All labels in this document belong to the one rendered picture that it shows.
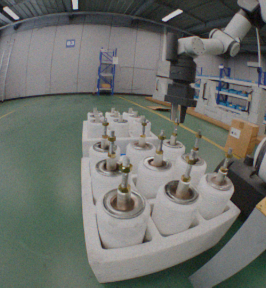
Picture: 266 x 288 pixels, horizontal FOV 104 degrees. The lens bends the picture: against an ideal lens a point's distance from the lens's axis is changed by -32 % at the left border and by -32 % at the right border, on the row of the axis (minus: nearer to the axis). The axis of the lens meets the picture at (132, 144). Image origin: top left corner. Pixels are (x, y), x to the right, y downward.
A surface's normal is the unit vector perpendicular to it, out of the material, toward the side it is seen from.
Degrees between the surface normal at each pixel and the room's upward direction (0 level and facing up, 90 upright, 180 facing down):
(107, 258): 0
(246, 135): 90
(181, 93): 90
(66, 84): 90
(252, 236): 90
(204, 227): 0
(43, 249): 0
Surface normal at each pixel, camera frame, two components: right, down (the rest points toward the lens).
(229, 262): -0.95, 0.04
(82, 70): 0.29, 0.38
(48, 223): 0.08, -0.92
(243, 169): -0.62, -0.62
